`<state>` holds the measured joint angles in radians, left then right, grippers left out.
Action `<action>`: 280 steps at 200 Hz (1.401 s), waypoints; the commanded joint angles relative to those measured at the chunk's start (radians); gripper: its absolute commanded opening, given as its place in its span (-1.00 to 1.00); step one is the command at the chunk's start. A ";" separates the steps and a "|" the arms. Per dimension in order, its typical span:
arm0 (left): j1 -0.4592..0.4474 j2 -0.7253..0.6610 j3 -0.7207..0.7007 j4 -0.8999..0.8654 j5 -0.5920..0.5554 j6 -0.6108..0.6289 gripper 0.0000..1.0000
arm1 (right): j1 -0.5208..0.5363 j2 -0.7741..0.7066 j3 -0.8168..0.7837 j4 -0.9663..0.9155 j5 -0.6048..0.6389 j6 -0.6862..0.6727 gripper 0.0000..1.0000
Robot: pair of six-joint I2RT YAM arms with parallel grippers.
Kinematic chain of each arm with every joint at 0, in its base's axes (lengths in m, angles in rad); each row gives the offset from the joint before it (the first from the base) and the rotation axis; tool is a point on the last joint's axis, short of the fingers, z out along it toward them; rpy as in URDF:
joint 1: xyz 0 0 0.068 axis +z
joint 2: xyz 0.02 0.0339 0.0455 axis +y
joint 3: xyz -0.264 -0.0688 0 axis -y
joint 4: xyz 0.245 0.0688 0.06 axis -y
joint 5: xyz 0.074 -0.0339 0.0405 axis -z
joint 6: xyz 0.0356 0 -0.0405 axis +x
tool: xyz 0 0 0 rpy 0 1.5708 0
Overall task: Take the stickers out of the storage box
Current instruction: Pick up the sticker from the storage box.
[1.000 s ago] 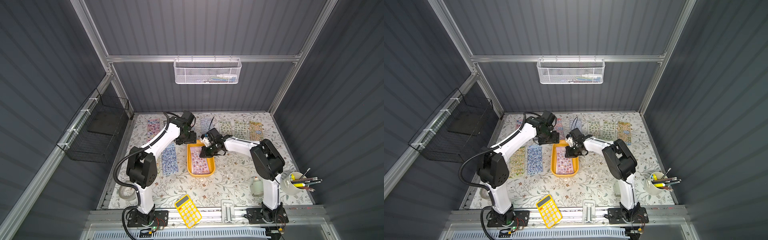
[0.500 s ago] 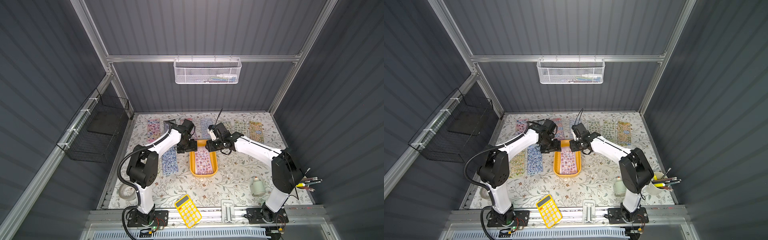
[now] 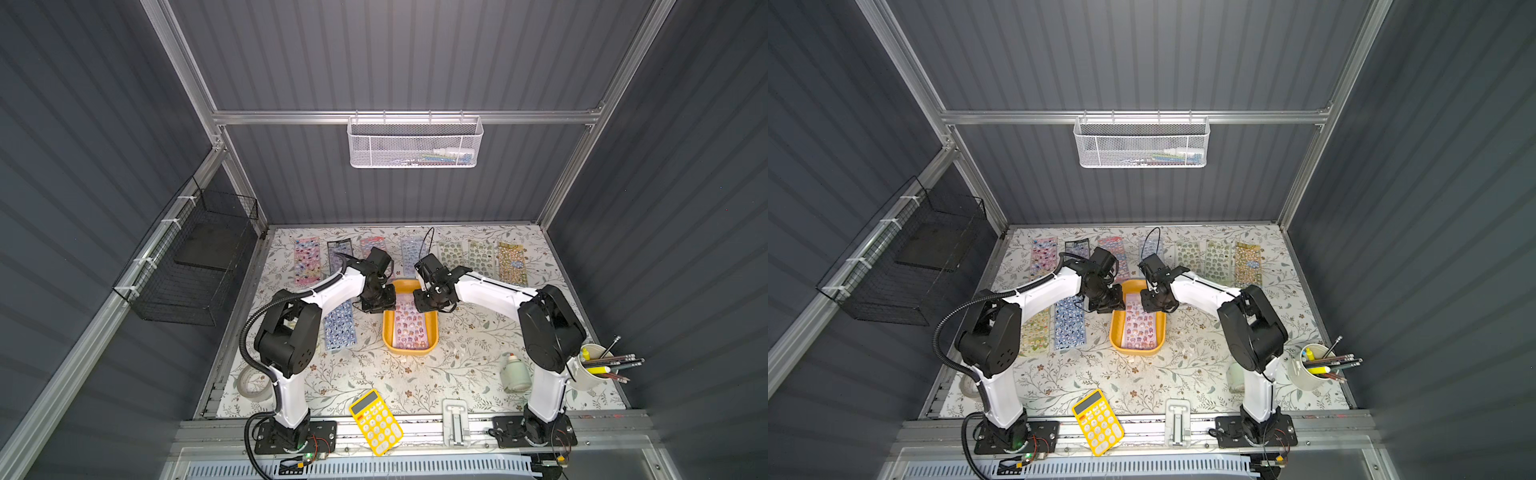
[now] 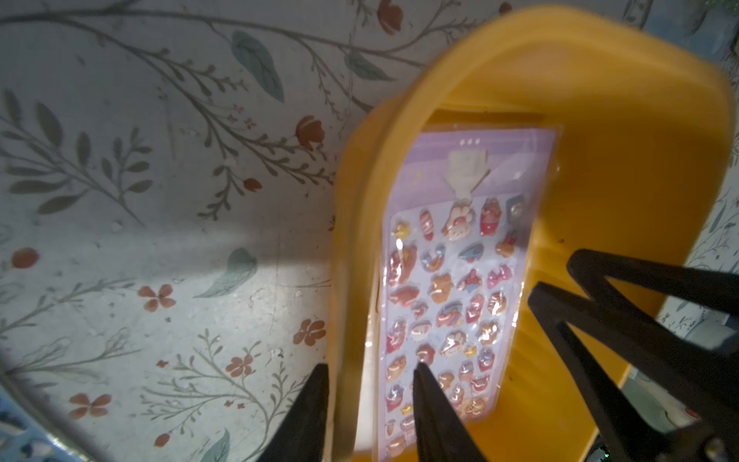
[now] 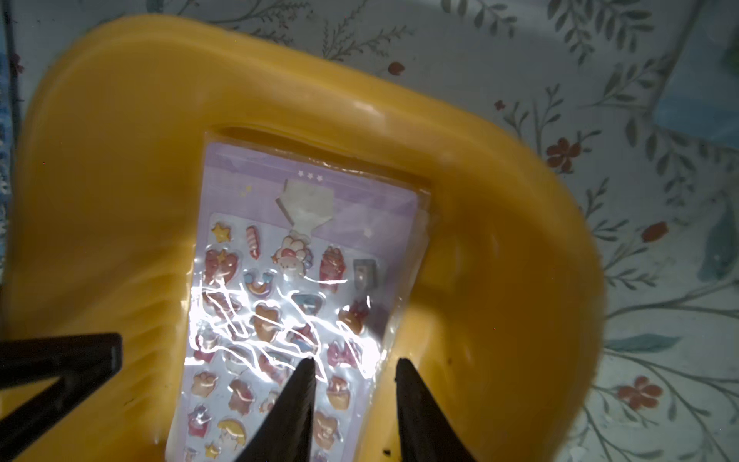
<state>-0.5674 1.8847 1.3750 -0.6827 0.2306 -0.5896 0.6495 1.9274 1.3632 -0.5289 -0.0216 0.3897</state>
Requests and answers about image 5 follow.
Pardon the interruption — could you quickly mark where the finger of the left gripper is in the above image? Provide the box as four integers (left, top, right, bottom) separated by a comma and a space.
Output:
1, 333, 123, 461

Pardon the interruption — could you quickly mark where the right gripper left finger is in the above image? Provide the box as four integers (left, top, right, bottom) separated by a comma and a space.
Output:
235, 358, 316, 462

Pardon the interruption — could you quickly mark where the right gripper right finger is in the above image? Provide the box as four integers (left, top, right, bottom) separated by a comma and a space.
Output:
395, 358, 475, 462

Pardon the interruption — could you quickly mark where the yellow storage tray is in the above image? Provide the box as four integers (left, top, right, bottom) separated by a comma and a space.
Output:
1, 15, 605, 461

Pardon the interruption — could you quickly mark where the lilac sweets sticker sheet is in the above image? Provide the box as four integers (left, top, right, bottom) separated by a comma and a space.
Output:
166, 136, 429, 461

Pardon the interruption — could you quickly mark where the pale blue jewel sticker sheet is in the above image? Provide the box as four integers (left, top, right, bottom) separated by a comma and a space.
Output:
652, 1, 738, 149

